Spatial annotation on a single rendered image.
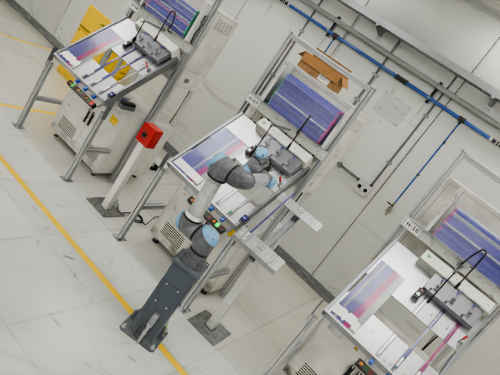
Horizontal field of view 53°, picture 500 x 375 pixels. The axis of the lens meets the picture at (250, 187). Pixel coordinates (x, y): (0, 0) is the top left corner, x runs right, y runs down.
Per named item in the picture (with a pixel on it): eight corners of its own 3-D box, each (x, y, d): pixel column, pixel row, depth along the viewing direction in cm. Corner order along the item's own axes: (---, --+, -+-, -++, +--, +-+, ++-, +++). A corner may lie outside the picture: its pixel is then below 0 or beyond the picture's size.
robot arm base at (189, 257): (197, 275, 276) (207, 262, 273) (175, 259, 276) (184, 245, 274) (205, 265, 290) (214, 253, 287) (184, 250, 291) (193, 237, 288)
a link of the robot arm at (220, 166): (187, 244, 278) (233, 167, 254) (169, 227, 282) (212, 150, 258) (199, 238, 288) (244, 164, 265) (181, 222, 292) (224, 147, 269)
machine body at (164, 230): (204, 298, 367) (250, 234, 350) (145, 236, 394) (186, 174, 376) (245, 284, 425) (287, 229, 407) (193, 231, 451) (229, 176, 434)
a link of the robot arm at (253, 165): (253, 178, 293) (265, 165, 296) (239, 166, 296) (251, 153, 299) (254, 183, 301) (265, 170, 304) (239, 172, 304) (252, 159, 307)
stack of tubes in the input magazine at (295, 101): (318, 144, 342) (341, 111, 335) (265, 103, 361) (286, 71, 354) (324, 146, 353) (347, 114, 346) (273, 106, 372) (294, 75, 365)
